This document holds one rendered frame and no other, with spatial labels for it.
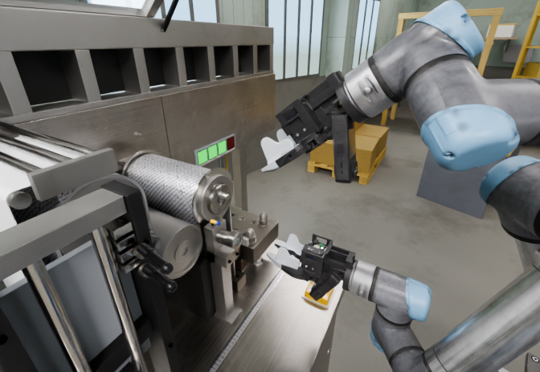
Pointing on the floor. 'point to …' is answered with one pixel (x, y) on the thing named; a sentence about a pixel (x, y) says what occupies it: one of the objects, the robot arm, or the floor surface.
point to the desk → (456, 186)
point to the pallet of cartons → (365, 165)
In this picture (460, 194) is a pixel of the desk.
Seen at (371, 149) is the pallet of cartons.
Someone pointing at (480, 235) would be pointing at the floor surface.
